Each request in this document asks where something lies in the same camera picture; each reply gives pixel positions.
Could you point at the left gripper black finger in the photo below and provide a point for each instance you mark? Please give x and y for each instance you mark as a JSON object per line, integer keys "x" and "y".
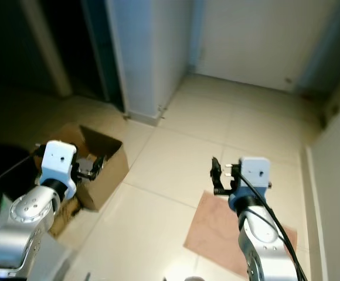
{"x": 98, "y": 165}

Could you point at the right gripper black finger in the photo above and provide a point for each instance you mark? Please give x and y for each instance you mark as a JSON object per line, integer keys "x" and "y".
{"x": 223, "y": 177}
{"x": 214, "y": 171}

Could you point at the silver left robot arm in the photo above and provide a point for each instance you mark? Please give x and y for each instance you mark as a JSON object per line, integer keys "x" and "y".
{"x": 17, "y": 228}

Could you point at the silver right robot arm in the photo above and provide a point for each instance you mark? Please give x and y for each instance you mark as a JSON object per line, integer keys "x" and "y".
{"x": 264, "y": 240}

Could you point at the open brown cardboard box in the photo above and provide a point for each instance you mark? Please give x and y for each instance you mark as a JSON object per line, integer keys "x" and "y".
{"x": 105, "y": 146}

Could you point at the pink floor mat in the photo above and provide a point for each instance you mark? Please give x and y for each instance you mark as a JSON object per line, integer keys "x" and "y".
{"x": 214, "y": 231}

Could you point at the black soft bag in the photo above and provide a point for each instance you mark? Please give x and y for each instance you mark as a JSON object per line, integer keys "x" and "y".
{"x": 6, "y": 158}

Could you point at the dark door leaf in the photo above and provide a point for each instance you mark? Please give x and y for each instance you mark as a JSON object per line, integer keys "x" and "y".
{"x": 105, "y": 52}

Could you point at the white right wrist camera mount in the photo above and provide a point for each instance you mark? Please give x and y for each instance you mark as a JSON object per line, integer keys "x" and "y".
{"x": 255, "y": 172}

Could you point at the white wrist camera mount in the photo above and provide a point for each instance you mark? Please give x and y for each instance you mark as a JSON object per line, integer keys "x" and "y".
{"x": 255, "y": 172}
{"x": 57, "y": 159}

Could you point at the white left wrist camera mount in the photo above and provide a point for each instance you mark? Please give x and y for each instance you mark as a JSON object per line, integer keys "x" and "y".
{"x": 57, "y": 159}

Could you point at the beige door frame post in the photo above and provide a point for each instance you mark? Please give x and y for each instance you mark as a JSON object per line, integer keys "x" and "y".
{"x": 50, "y": 47}

